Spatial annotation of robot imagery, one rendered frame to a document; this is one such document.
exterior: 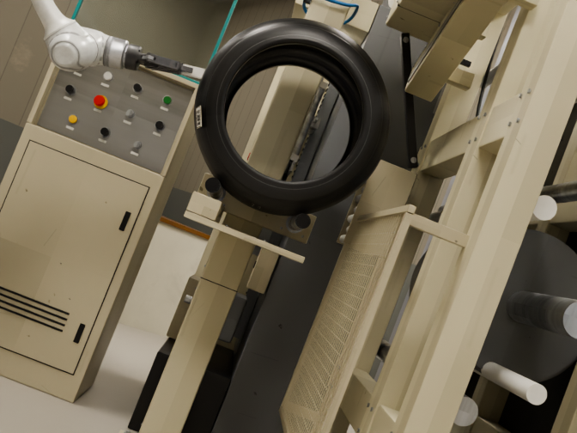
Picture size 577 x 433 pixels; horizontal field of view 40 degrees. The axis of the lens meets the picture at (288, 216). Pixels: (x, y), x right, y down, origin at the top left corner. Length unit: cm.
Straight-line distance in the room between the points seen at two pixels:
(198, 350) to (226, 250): 34
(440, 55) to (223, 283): 100
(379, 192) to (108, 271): 106
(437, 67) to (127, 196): 124
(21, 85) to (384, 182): 799
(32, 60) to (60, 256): 737
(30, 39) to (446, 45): 826
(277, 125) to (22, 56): 777
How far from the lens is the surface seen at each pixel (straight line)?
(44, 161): 310
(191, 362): 270
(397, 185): 266
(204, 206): 230
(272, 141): 269
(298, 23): 238
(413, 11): 258
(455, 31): 238
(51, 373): 312
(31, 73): 1031
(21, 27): 1031
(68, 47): 227
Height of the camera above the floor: 78
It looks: 3 degrees up
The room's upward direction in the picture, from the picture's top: 22 degrees clockwise
